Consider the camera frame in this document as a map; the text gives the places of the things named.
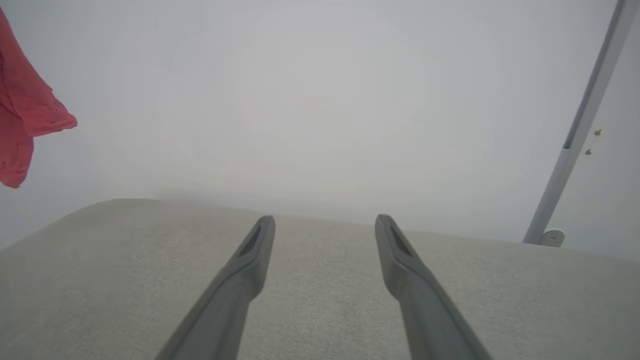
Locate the red white Bulls jersey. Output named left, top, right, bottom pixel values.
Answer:
left=0, top=7, right=78, bottom=189

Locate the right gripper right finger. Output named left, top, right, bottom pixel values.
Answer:
left=375, top=214, right=493, bottom=360

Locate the grey metal wall pole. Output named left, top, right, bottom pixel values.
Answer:
left=522, top=0, right=640, bottom=246

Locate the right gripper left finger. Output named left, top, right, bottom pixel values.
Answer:
left=155, top=215, right=276, bottom=360

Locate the white pole base bracket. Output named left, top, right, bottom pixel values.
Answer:
left=540, top=229, right=566, bottom=248

